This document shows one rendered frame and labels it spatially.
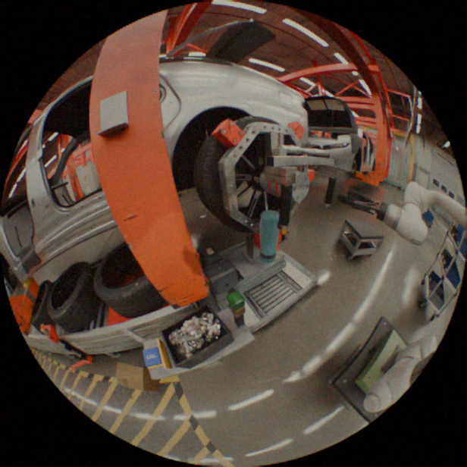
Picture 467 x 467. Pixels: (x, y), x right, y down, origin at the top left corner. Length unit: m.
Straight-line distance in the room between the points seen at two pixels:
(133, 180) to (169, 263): 0.24
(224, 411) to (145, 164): 1.14
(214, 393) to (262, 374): 0.31
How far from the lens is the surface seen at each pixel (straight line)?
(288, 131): 0.75
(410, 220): 0.64
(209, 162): 0.59
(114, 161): 0.33
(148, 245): 0.37
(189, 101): 0.93
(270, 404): 1.03
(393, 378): 0.64
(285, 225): 0.46
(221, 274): 0.78
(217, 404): 1.03
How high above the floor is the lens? 0.99
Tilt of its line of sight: 33 degrees down
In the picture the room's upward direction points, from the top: 6 degrees counter-clockwise
